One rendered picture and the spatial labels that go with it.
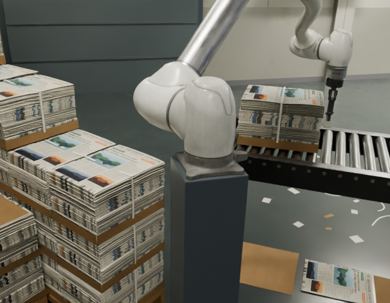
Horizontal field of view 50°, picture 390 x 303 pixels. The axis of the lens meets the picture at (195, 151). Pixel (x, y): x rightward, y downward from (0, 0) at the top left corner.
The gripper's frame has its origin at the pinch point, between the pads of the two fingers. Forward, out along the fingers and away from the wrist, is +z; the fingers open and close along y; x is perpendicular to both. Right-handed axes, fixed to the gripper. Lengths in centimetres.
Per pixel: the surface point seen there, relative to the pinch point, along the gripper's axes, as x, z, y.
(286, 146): -16.7, 10.6, 13.8
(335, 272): 17, 92, -9
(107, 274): -75, 48, 82
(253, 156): -29.9, 13.0, 24.8
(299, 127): -12.2, 0.7, 13.1
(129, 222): -71, 30, 70
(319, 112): -4.6, -7.2, 12.3
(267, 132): -26.0, 4.7, 14.7
